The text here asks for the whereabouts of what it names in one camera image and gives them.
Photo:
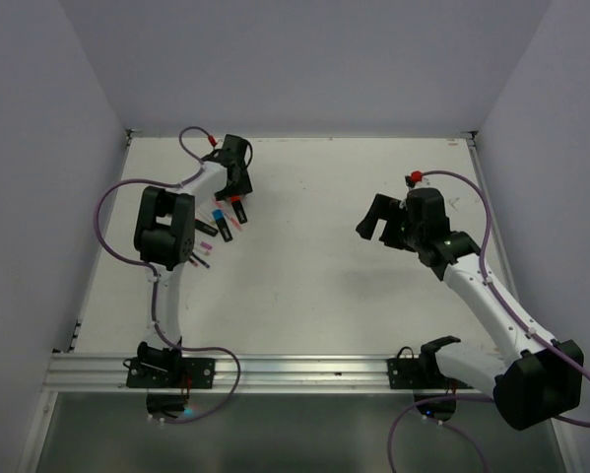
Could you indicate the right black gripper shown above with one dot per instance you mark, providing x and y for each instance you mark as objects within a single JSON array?
[{"x": 378, "y": 209}]

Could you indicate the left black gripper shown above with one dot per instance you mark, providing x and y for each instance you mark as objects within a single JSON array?
[{"x": 243, "y": 187}]

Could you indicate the black orange highlighter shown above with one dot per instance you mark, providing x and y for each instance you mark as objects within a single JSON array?
[{"x": 237, "y": 205}]

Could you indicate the black blue highlighter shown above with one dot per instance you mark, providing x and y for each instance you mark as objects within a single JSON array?
[{"x": 222, "y": 225}]

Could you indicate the pink translucent highlighter pen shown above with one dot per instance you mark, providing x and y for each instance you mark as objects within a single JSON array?
[{"x": 231, "y": 220}]

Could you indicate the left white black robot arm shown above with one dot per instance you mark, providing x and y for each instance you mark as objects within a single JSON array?
[{"x": 165, "y": 237}]

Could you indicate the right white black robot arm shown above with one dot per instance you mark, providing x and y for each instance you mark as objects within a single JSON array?
[{"x": 535, "y": 377}]

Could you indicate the white yellow pen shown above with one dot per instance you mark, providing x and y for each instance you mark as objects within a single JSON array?
[{"x": 204, "y": 216}]

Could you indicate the black marker pen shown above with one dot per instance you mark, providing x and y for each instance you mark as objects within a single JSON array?
[{"x": 205, "y": 228}]

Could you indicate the dark pen with purple tip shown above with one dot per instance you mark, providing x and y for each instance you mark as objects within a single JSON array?
[{"x": 201, "y": 261}]

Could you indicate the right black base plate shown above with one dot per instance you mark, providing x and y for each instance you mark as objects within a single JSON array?
[{"x": 406, "y": 373}]

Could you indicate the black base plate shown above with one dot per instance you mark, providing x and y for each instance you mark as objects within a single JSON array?
[
  {"x": 177, "y": 373},
  {"x": 406, "y": 373}
]

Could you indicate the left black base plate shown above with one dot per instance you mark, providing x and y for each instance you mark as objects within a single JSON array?
[{"x": 177, "y": 373}]

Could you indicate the aluminium mounting rail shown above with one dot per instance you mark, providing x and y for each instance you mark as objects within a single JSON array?
[{"x": 253, "y": 374}]

